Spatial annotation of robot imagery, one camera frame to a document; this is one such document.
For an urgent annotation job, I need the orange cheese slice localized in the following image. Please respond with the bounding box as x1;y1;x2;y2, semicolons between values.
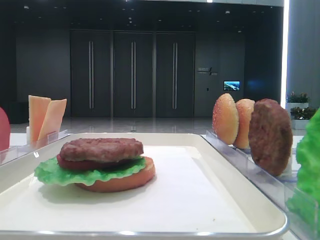
36;99;67;148

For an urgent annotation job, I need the upright cheese slice rear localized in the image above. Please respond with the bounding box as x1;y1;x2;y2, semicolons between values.
28;95;52;143

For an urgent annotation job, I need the potted flower plant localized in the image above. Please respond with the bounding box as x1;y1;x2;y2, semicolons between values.
290;107;317;130
285;91;310;112

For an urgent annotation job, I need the upright brown meat patty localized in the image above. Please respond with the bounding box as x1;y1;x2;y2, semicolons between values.
248;98;293;177

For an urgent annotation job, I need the upright green lettuce leaf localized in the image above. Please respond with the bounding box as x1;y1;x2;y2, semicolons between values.
287;110;320;229

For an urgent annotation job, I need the clear acrylic rack right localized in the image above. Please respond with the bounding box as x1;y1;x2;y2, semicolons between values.
205;129;320;240

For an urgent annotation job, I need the dark triple door panel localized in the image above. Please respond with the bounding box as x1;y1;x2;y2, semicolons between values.
70;30;195;118

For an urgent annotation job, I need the bottom bun slice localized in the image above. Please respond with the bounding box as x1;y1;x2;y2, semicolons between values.
75;157;156;193

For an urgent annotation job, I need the brown meat patty on burger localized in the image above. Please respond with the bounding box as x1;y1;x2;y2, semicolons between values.
59;138;144;163

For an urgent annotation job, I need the clear acrylic rack left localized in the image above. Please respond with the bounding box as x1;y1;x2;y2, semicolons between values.
0;127;69;165

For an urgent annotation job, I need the potted flower plant upper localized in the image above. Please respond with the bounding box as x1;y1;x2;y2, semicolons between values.
285;91;310;112

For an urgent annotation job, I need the small wall display screen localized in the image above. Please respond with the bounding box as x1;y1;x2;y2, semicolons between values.
223;81;240;91

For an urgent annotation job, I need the green lettuce leaf on burger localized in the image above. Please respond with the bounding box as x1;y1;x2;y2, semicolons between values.
34;156;147;186

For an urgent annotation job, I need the red tomato slice in rack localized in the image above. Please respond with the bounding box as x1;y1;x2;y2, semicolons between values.
0;108;11;151

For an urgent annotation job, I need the white rectangular serving tray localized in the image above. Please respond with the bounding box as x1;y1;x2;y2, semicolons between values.
0;133;289;240

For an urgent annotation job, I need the sesame top bun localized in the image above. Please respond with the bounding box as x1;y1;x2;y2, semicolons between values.
212;93;239;145

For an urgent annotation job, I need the clear acrylic rack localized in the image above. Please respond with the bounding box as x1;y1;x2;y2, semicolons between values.
0;127;69;165
205;129;320;240

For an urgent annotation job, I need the red tomato slice on burger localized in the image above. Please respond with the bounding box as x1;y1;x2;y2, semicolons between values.
56;154;142;171

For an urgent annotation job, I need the potted flower plant lower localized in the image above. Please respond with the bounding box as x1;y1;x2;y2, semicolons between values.
290;107;317;130

